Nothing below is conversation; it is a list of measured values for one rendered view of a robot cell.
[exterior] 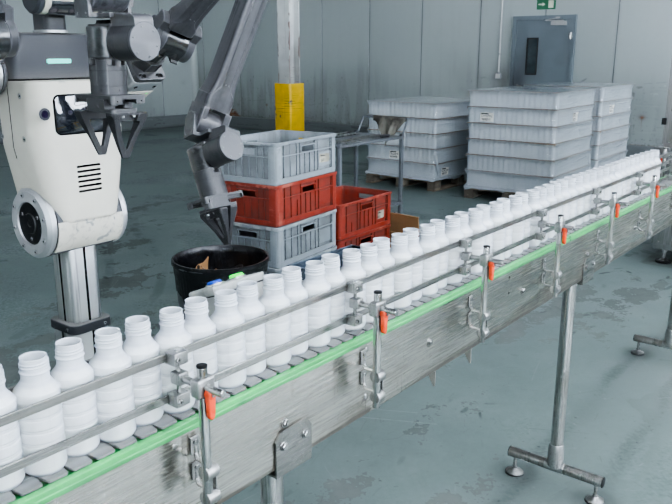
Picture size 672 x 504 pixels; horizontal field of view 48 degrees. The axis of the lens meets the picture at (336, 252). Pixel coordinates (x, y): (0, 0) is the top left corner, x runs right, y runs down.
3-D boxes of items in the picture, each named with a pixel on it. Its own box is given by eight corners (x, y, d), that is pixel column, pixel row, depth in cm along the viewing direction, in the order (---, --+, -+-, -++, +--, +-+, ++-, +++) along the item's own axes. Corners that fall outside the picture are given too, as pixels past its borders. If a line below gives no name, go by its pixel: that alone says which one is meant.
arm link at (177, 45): (166, 42, 181) (146, 34, 178) (189, 19, 175) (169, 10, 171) (166, 74, 178) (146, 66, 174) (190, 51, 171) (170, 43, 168)
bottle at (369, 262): (353, 323, 158) (354, 248, 154) (353, 314, 164) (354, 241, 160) (382, 324, 158) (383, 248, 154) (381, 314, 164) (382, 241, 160)
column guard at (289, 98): (291, 156, 1156) (290, 83, 1127) (272, 154, 1179) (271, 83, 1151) (308, 154, 1186) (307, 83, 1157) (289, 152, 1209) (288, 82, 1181)
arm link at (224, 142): (220, 126, 158) (184, 113, 152) (254, 109, 150) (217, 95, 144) (216, 179, 155) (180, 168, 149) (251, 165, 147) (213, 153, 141)
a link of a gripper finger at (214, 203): (247, 238, 152) (234, 194, 151) (221, 245, 146) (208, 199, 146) (226, 245, 156) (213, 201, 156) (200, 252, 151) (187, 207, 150)
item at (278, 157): (276, 186, 385) (276, 143, 380) (214, 179, 406) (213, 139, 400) (337, 171, 436) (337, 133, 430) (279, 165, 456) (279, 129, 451)
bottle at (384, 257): (360, 310, 167) (361, 238, 162) (380, 304, 170) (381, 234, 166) (379, 317, 162) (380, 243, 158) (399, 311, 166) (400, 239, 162)
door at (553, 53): (564, 157, 1155) (575, 14, 1101) (504, 151, 1215) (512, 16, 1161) (566, 156, 1162) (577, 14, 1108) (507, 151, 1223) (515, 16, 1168)
